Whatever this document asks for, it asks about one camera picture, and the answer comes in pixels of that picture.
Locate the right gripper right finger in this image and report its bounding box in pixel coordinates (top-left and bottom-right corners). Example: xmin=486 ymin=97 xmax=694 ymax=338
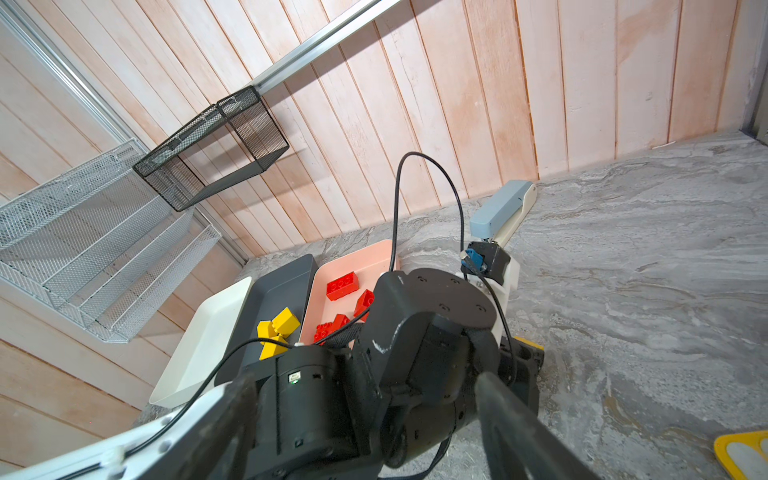
xmin=475 ymin=372 xmax=597 ymax=479

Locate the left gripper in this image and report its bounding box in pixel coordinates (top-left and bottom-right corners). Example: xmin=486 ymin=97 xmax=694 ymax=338
xmin=353 ymin=268 xmax=544 ymax=468

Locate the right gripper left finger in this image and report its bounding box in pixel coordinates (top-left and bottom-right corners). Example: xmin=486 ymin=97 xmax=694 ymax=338
xmin=140 ymin=374 xmax=258 ymax=479

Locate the red square lego brick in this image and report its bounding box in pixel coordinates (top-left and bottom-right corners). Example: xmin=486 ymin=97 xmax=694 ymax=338
xmin=354 ymin=289 xmax=375 ymax=321

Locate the yellow square lego brick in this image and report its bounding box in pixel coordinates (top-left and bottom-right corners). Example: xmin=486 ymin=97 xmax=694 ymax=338
xmin=257 ymin=321 xmax=279 ymax=339
xmin=259 ymin=335 xmax=291 ymax=361
xmin=271 ymin=307 xmax=301 ymax=338

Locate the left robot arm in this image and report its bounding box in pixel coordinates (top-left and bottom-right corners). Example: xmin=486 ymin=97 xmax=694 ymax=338
xmin=17 ymin=252 xmax=544 ymax=479

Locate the white plastic tray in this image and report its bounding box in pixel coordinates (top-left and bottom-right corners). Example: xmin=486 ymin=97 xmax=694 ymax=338
xmin=149 ymin=277 xmax=253 ymax=409

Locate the pink plastic tray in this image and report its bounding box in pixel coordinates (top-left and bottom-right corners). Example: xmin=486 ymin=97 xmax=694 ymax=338
xmin=298 ymin=240 xmax=392 ymax=345

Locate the dark grey plastic tray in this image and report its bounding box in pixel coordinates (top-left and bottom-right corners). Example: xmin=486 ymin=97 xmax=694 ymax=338
xmin=213 ymin=254 xmax=318 ymax=386

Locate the yellow calculator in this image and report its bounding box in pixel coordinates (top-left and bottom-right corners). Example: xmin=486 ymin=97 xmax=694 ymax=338
xmin=714 ymin=430 xmax=768 ymax=480

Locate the white wire mesh shelf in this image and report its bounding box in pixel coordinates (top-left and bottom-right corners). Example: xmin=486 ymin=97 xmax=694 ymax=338
xmin=1 ymin=139 xmax=221 ymax=344

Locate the black mesh wall basket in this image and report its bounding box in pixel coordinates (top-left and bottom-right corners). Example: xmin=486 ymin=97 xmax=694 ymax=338
xmin=133 ymin=86 xmax=289 ymax=212

